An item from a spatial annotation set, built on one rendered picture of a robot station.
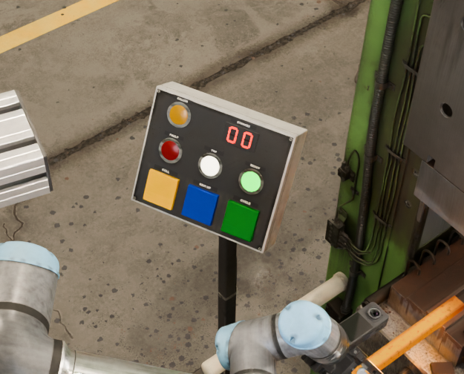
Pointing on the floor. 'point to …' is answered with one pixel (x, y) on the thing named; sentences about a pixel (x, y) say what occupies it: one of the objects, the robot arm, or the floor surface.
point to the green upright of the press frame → (410, 209)
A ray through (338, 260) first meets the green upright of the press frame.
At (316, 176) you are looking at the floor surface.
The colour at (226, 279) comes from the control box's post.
